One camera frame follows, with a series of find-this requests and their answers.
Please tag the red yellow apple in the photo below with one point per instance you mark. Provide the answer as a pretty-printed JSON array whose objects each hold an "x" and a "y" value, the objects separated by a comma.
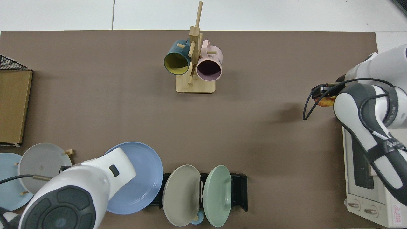
[{"x": 326, "y": 102}]

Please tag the wooden peg plate rack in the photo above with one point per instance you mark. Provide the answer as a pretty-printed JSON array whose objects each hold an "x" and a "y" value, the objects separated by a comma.
[{"x": 69, "y": 152}]

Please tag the grey plate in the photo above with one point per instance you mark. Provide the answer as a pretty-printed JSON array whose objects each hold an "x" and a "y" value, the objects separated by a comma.
[{"x": 38, "y": 159}]

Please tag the light blue plate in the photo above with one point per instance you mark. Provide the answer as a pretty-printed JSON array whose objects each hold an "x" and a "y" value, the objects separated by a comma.
[{"x": 8, "y": 197}]

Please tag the beige plate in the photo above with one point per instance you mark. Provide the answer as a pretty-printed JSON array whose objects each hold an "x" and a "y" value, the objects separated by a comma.
[{"x": 181, "y": 195}]

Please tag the black dish rack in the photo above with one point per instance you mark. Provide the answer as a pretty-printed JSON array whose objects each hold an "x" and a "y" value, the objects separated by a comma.
[{"x": 239, "y": 190}]

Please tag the pale green plate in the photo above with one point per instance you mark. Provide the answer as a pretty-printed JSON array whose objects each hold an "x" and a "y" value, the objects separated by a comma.
[{"x": 217, "y": 197}]

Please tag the brown table cloth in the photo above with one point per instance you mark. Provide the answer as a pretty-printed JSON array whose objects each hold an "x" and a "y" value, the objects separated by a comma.
[{"x": 127, "y": 111}]

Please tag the dark ribbed panel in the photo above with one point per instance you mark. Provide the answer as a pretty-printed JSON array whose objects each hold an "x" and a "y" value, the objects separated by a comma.
[{"x": 402, "y": 4}]

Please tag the pink mug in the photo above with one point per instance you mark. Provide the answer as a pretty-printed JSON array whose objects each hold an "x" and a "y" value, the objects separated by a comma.
[{"x": 209, "y": 70}]

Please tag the toaster oven knob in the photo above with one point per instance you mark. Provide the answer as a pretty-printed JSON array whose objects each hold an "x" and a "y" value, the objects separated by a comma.
[
  {"x": 354, "y": 205},
  {"x": 371, "y": 212}
]

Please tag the wooden cup stand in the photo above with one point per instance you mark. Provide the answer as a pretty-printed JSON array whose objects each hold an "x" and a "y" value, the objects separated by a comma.
[{"x": 198, "y": 87}]

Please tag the pale toaster oven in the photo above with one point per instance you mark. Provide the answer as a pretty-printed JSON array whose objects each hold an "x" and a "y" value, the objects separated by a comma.
[{"x": 381, "y": 208}]

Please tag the small blue round thing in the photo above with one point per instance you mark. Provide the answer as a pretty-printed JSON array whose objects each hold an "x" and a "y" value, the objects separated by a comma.
[{"x": 197, "y": 219}]

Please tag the red warning sticker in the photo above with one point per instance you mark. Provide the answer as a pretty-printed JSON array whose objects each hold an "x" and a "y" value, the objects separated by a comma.
[{"x": 396, "y": 213}]

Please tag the dark teal mug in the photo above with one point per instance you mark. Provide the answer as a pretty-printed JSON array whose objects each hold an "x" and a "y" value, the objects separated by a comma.
[{"x": 176, "y": 63}]

